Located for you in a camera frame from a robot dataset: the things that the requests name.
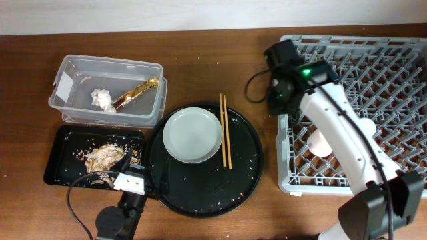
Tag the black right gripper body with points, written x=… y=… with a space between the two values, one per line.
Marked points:
x=276 y=102

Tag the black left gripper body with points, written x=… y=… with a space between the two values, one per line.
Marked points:
x=133 y=204

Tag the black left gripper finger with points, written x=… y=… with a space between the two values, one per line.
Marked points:
x=127 y=160
x=164 y=182

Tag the pink plastic cup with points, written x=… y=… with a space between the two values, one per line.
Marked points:
x=318 y=145

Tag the white tissue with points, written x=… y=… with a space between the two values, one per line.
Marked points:
x=102 y=99

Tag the gold snack wrapper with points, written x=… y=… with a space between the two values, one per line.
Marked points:
x=129 y=96

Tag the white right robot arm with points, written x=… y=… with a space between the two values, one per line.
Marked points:
x=385 y=198

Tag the grey dishwasher rack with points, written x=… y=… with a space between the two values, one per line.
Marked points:
x=384 y=79

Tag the leftover rice and food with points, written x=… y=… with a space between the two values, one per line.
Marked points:
x=107 y=157

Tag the round black tray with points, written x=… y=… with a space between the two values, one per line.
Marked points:
x=208 y=189

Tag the grey round plate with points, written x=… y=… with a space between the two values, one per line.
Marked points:
x=192 y=135

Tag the black rectangular tray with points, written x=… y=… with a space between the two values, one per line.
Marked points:
x=73 y=143

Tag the right wooden chopstick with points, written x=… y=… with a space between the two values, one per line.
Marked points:
x=227 y=134

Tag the wooden chopstick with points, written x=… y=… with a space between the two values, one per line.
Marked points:
x=227 y=134
x=222 y=128

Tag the left wooden chopstick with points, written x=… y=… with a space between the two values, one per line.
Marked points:
x=222 y=128

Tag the clear plastic bin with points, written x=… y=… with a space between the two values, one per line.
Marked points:
x=79 y=75

